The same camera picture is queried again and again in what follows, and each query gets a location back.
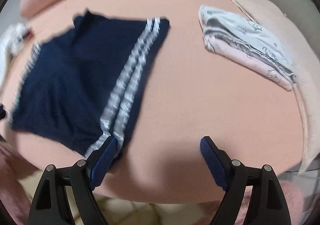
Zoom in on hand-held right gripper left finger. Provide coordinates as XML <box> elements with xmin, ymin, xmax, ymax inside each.
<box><xmin>27</xmin><ymin>136</ymin><xmax>119</xmax><ymax>225</ymax></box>

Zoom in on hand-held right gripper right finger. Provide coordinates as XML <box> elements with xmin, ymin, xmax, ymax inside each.
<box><xmin>200</xmin><ymin>136</ymin><xmax>292</xmax><ymax>225</ymax></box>

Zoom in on navy shorts with white stripes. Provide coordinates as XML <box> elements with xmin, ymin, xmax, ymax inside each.
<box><xmin>10</xmin><ymin>11</ymin><xmax>171</xmax><ymax>163</ymax></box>

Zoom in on folded patterned clothes stack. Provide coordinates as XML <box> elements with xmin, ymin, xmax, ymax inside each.
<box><xmin>199</xmin><ymin>5</ymin><xmax>298</xmax><ymax>85</ymax></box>

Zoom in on bed with pink sheet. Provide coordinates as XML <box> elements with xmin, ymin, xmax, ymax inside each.
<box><xmin>0</xmin><ymin>0</ymin><xmax>320</xmax><ymax>203</ymax></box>

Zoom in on pink printed folded garment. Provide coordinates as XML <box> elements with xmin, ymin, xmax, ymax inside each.
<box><xmin>204</xmin><ymin>37</ymin><xmax>293</xmax><ymax>91</ymax></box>

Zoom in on white shirt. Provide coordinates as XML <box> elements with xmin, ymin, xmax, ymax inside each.
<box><xmin>0</xmin><ymin>23</ymin><xmax>33</xmax><ymax>85</ymax></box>

